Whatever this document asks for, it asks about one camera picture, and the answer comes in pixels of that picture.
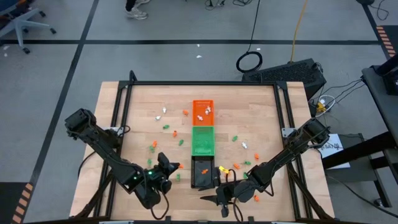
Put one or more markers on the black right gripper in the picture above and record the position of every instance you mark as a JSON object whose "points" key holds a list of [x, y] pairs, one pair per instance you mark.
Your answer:
{"points": [[233, 193]]}

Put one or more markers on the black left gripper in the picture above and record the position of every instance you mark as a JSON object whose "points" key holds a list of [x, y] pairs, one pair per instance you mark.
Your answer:
{"points": [[158, 179]]}

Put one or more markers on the small green block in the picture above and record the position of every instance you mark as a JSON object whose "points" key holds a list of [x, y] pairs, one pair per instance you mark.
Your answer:
{"points": [[234, 138]]}

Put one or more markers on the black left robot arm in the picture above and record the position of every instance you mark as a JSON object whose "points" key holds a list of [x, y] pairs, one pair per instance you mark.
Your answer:
{"points": [[102, 146]]}

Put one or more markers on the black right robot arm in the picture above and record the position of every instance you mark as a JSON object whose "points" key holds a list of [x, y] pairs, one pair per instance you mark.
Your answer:
{"points": [[280, 158]]}

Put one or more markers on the black slotted plastic basket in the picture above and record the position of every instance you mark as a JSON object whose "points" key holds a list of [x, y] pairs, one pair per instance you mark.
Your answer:
{"points": [[199, 179]]}

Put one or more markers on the green slotted plastic basket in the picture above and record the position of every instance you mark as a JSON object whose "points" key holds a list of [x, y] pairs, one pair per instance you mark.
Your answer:
{"points": [[202, 141]]}

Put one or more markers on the orange slotted plastic basket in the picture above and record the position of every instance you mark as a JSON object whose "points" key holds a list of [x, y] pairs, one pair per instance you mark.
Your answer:
{"points": [[200, 112]]}

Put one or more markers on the white printed paper sheet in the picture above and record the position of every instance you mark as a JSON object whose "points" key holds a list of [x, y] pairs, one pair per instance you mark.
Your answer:
{"points": [[335, 155]]}

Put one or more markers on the black computer tower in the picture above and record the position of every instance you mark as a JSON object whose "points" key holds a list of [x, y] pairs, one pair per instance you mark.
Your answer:
{"points": [[284, 76]]}

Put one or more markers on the person's foot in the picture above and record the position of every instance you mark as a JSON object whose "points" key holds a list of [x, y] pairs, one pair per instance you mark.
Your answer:
{"points": [[143, 2], [136, 14]]}

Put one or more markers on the person's leg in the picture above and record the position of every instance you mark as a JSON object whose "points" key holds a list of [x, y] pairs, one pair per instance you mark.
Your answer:
{"points": [[130, 3]]}

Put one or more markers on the black orange striped floor mat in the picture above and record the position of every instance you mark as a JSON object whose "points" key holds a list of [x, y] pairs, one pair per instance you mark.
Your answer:
{"points": [[6, 202], [393, 34]]}

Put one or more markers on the black side table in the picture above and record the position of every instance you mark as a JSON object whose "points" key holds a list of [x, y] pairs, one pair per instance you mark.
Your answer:
{"points": [[377, 93]]}

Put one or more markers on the grey office chair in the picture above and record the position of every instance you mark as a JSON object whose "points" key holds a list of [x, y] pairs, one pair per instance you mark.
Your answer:
{"points": [[21, 21]]}

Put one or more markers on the black device on side table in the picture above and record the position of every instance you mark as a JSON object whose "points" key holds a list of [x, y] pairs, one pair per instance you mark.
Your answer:
{"points": [[392, 82]]}

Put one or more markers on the black round stand base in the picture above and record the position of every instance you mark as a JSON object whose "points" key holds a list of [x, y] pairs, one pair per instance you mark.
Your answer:
{"points": [[365, 1]]}

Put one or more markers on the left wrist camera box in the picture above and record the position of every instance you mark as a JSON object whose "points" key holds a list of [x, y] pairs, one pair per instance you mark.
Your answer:
{"points": [[163, 160]]}

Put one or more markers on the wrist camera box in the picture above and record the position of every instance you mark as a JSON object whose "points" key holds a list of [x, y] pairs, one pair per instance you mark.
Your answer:
{"points": [[163, 160], [224, 212]]}

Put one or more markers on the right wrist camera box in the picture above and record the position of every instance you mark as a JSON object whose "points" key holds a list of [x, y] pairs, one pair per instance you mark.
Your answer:
{"points": [[224, 212]]}

